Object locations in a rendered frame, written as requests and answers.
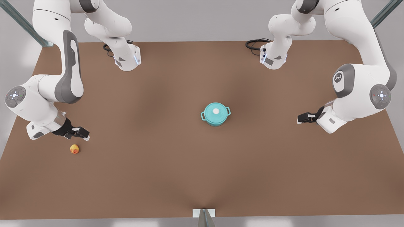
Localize teal pot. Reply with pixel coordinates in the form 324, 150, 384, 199
201, 107, 231, 127

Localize teal pot lid white knob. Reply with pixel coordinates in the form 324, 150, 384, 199
204, 102, 229, 119

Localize black cable loop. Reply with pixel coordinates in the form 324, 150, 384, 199
103, 40, 134, 57
246, 38, 272, 56

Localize silver frame post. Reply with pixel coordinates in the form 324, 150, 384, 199
193, 208, 216, 227
371, 0, 404, 29
0, 0, 53, 47

